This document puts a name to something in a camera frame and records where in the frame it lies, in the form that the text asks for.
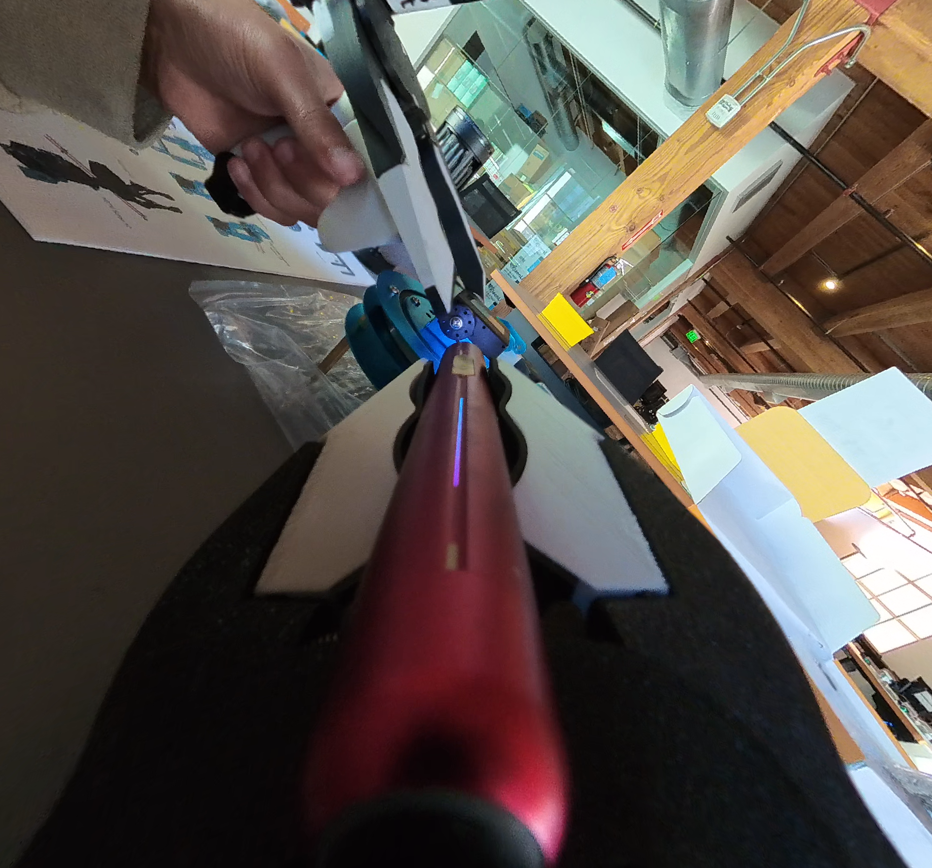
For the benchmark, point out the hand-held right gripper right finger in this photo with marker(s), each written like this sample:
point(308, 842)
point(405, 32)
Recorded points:
point(582, 519)

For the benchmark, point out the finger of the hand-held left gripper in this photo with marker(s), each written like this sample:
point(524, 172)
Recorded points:
point(415, 220)
point(451, 227)

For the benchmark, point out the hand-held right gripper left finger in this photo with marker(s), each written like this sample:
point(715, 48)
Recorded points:
point(327, 519)

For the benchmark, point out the black servo motor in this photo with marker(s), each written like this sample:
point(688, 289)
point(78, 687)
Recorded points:
point(466, 326)

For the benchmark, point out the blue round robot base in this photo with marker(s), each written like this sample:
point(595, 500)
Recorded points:
point(386, 344)

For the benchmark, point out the red electric screwdriver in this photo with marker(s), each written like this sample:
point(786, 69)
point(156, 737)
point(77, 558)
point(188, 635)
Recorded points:
point(437, 628)

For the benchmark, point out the person's left forearm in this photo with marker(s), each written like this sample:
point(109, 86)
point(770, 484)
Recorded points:
point(65, 24)

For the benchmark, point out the person's left hand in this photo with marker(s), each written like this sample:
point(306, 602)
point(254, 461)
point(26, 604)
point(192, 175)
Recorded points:
point(233, 67)

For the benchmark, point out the black screwdriver bit holder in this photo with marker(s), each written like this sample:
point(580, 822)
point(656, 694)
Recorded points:
point(466, 144)

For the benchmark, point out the white hanging panel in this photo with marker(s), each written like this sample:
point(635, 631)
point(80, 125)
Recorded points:
point(874, 424)
point(699, 446)

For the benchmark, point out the glass partition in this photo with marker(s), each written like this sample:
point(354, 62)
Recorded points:
point(568, 155)

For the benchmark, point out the yellow board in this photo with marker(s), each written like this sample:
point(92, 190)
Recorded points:
point(564, 318)

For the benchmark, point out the red fire extinguisher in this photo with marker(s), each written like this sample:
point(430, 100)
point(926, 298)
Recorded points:
point(588, 293)

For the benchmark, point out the large clear plastic bag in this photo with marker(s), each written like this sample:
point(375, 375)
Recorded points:
point(277, 344)

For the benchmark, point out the yellow hanging panel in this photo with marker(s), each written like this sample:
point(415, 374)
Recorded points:
point(801, 460)

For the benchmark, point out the printed instruction sheet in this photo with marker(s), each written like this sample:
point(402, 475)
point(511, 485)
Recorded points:
point(182, 227)

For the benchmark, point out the wooden ceiling beam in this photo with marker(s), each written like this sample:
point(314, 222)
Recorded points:
point(692, 155)

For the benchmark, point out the metal conduit with tag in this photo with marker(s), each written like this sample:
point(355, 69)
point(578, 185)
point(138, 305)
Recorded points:
point(723, 111)

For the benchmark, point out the silver ventilation duct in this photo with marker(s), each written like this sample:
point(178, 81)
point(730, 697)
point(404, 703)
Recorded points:
point(699, 24)

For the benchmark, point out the spiral silver duct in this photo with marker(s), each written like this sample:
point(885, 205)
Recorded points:
point(801, 382)

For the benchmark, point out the wooden post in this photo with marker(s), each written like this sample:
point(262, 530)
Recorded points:
point(903, 60)

